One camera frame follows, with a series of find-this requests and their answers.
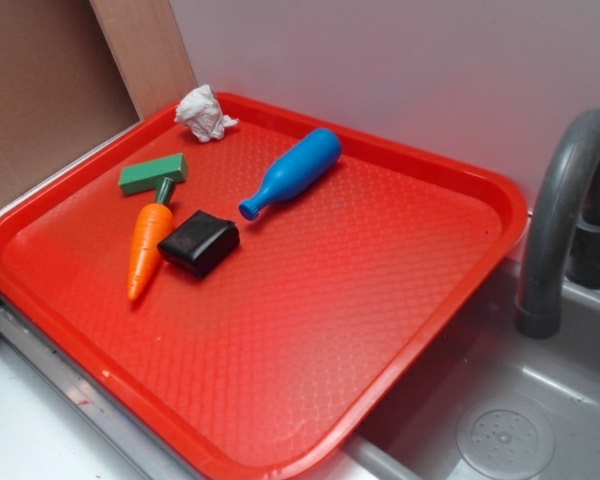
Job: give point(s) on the blue plastic bottle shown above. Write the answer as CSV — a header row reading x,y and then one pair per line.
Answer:
x,y
295,171

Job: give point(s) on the red plastic tray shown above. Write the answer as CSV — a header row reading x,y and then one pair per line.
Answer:
x,y
264,367

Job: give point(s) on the black rectangular box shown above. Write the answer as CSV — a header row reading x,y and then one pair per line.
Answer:
x,y
200,243

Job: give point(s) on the orange toy carrot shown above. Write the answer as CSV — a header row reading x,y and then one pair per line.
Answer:
x,y
154,223

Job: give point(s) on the crumpled white paper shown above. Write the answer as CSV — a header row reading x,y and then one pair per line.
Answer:
x,y
201,112

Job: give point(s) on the green wooden block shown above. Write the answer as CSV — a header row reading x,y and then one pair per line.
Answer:
x,y
145,176

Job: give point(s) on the grey plastic sink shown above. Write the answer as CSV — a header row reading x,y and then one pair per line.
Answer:
x,y
485,402

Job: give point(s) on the wooden board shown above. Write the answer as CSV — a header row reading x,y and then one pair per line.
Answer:
x,y
147,47

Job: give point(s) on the grey toy faucet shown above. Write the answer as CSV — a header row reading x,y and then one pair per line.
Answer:
x,y
564,237

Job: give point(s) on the brown cardboard panel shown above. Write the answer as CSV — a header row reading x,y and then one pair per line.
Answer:
x,y
61,94

